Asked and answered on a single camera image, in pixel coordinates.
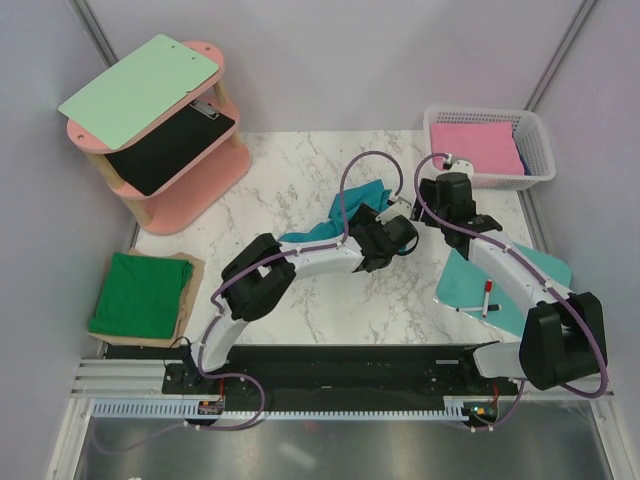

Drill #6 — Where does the teal t shirt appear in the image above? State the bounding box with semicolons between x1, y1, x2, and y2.
279;179;392;243

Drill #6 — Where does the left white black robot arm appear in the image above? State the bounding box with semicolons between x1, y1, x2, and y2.
163;199;418;395

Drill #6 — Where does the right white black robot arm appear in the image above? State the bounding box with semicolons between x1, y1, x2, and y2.
412;172;609;399

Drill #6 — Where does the pink folded t shirt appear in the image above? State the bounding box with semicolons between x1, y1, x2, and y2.
430;121;524;176

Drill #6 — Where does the blue folded cloth in basket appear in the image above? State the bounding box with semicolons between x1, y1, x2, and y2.
516;144;531;176

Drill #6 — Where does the turquoise plastic board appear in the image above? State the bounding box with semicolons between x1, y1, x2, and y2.
436;244;572;337

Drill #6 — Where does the red capped marker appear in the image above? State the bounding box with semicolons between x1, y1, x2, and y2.
482;279;493;318

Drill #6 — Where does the white plastic basket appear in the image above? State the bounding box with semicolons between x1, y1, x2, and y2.
423;106;556;191

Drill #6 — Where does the black capped marker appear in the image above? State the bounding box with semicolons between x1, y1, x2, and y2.
455;303;502;313

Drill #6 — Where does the pink three-tier wooden shelf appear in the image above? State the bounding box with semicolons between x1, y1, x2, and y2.
58;34;251;235

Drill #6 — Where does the black clipboard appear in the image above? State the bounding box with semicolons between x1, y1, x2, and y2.
106;100;235;196

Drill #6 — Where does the green folded t shirt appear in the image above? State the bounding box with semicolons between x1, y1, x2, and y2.
88;253;193;340

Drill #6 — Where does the light green clipboard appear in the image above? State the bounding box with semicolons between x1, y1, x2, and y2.
58;34;225;153

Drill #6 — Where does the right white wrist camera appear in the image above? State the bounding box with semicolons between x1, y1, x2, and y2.
442;154;474;178

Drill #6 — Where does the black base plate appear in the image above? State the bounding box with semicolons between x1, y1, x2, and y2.
106;345;517;410

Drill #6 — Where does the white slotted cable duct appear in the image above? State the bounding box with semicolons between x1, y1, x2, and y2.
92;397;499;421

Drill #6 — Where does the aluminium rail frame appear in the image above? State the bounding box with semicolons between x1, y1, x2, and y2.
47;357;166;476

